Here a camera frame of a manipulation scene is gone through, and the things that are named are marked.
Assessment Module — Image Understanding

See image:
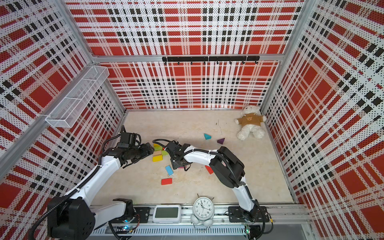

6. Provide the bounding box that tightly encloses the red block bottom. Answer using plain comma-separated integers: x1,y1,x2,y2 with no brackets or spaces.
161,178,173,186

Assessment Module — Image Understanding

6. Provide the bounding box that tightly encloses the white teddy bear brown shirt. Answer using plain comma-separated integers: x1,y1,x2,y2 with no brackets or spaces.
235,105,267,141

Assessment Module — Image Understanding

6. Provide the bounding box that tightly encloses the red block right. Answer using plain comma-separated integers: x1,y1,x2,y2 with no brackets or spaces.
205,166,214,175

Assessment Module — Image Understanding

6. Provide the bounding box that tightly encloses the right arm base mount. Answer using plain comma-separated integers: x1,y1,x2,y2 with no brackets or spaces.
228,206,270,223

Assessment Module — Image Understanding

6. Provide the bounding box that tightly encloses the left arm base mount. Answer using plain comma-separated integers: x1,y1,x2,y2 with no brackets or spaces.
111,207,151,224

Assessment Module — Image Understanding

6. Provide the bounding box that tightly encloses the white digital display device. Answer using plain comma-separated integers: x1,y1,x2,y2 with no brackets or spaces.
153,205,182,224

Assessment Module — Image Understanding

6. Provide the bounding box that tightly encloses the black hook rail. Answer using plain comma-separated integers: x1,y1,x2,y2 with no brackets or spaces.
162,56,260,64

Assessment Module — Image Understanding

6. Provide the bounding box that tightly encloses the white wire mesh basket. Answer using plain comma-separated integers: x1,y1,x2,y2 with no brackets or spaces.
46,66,109,128

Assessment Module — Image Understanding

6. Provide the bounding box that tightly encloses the teal triangle block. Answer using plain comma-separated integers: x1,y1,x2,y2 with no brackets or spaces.
204,134,212,140

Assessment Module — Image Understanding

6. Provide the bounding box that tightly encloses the purple triangle block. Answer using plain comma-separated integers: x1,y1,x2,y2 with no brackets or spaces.
217,138,225,145

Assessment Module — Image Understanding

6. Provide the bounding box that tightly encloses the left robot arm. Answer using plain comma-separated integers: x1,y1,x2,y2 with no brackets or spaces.
28,128,155,240

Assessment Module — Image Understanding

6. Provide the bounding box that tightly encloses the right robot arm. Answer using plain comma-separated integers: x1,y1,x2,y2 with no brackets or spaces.
153,139,268,223

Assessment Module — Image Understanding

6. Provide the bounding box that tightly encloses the blue rectangular block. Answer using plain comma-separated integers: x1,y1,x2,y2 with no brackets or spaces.
165,166,174,176

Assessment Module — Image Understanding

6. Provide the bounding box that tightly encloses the red block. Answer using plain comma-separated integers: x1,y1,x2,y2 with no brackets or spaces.
205,166,214,175
161,178,173,186

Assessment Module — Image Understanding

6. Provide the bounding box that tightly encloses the white analog alarm clock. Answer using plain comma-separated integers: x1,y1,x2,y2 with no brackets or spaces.
191,197,215,229

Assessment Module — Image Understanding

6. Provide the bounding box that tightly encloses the yellow rectangular block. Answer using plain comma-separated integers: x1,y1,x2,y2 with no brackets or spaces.
153,155,163,163

